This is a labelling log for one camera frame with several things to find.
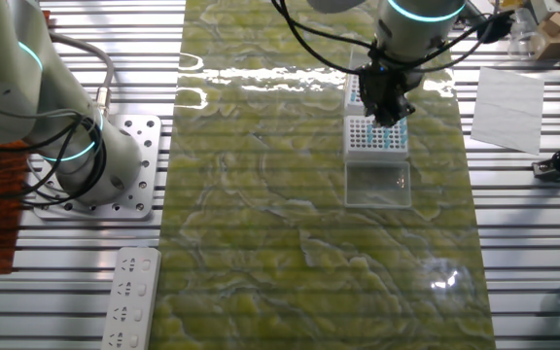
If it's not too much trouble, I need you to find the far white pipette tip box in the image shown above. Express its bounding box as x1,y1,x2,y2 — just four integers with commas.
343,44,410,117

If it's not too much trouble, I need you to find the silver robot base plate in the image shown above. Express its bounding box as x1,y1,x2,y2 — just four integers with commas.
31,114,163,222

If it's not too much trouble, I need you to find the green marble pattern mat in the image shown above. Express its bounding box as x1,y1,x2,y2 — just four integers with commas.
148,0,498,350

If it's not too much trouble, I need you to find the white box device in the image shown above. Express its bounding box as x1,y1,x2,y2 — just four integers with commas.
530,0,560,23

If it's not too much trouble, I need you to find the small cardboard box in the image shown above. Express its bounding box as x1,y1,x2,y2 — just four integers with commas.
535,12,560,62

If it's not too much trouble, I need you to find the white paper sheet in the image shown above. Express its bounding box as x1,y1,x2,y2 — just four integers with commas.
469,66,546,157

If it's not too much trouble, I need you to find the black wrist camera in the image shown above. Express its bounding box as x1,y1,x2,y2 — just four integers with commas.
476,8,515,45

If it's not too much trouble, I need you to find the clear plastic cup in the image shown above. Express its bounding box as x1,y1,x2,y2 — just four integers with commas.
506,7,547,60

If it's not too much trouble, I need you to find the white power strip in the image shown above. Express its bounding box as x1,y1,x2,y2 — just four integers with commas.
99,246,163,350

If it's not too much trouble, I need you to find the white tip rack clear lid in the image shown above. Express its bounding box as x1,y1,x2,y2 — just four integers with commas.
342,114,413,209

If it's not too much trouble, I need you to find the black cable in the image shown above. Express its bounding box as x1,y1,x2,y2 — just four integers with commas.
269,0,515,77
0,114,109,208

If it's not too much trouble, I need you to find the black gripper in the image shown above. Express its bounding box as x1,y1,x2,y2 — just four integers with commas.
357,62,420,128

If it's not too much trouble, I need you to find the thick grey cable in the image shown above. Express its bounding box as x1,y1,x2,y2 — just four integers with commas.
49,31,116,119

